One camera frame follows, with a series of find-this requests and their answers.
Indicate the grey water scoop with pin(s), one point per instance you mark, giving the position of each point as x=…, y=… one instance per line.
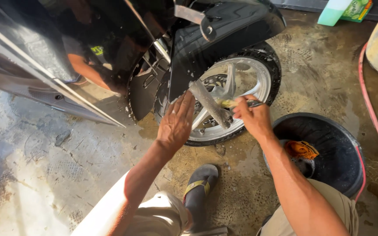
x=303, y=167

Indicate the flat grey stone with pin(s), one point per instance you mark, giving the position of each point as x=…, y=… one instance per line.
x=62, y=137

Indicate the person's right hand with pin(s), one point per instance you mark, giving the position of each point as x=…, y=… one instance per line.
x=256, y=119

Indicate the beige shorts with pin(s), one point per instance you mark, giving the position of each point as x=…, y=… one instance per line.
x=162, y=216

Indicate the small yellow bristle brush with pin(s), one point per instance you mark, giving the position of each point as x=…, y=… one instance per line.
x=227, y=103

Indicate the dirty silver fork leg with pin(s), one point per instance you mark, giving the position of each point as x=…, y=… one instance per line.
x=208, y=103

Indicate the black plastic bucket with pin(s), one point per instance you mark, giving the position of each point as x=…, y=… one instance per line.
x=335, y=157

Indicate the black front fender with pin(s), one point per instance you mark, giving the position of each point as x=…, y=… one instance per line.
x=228, y=29

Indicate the orange cloth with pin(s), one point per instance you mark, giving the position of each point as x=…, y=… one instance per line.
x=300, y=149

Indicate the mint green block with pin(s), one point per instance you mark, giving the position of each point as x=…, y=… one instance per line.
x=331, y=13

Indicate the black scooter body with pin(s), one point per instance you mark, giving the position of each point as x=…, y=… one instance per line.
x=44, y=39

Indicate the front wheel silver rim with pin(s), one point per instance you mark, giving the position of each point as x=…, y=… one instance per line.
x=261, y=70

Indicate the green detergent packet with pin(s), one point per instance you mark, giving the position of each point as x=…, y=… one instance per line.
x=356, y=10

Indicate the metal brake disc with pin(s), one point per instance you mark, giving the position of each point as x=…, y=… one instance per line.
x=216, y=79

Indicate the silver metal bracket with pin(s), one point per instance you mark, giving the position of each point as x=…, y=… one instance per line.
x=192, y=14

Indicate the person's left hand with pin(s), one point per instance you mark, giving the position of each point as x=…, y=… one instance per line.
x=175, y=126

